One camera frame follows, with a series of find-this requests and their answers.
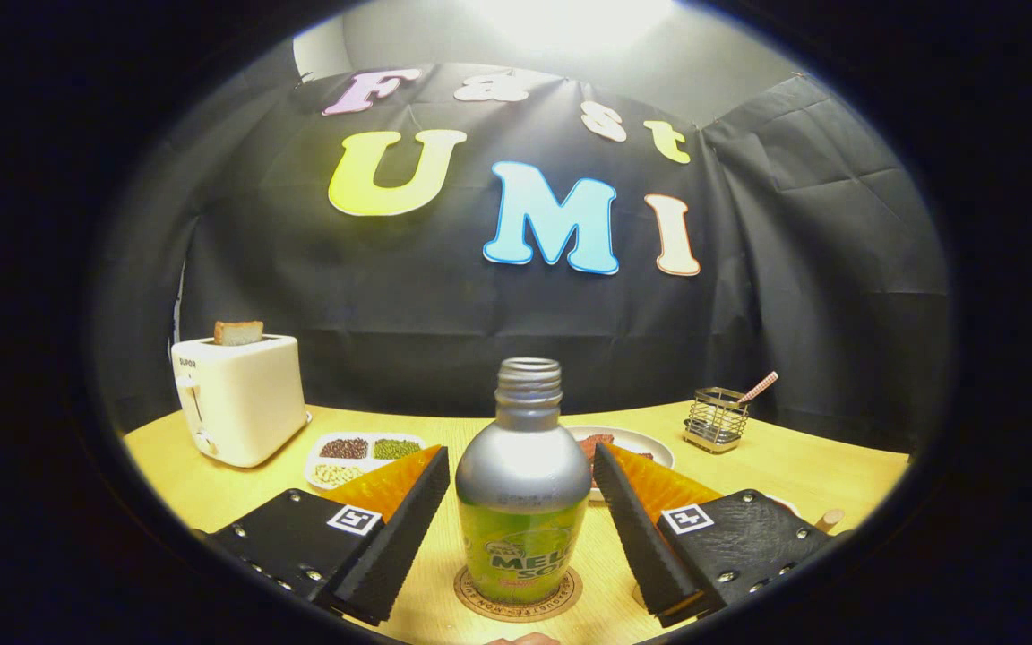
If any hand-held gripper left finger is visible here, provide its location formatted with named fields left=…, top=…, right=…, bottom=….
left=207, top=445, right=452, bottom=626

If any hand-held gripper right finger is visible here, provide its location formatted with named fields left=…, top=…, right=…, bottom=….
left=592, top=442, right=848, bottom=628

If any round cork coaster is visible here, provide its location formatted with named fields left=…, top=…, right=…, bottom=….
left=453, top=564, right=584, bottom=624

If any silver green juice bottle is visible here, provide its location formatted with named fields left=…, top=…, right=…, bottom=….
left=454, top=357, right=591, bottom=606

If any white cup with wooden handle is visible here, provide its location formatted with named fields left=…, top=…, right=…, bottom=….
left=762, top=493, right=847, bottom=536

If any white divided dish of beans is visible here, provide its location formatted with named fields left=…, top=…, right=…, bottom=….
left=305, top=433, right=427, bottom=492

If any white plate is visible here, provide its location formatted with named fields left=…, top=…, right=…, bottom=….
left=563, top=426, right=675, bottom=503

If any red white striped straw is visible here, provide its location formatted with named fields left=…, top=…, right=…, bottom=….
left=736, top=371, right=779, bottom=406

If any wooden table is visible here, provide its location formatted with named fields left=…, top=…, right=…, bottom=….
left=122, top=399, right=911, bottom=645

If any white toaster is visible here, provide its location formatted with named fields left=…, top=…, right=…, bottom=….
left=171, top=334, right=311, bottom=469

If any black backdrop cloth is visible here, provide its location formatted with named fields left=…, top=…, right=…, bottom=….
left=90, top=63, right=951, bottom=453

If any bread slice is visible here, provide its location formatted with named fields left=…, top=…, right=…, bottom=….
left=214, top=320, right=264, bottom=347

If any wire utensil holder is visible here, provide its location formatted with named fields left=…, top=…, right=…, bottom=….
left=683, top=387, right=750, bottom=454

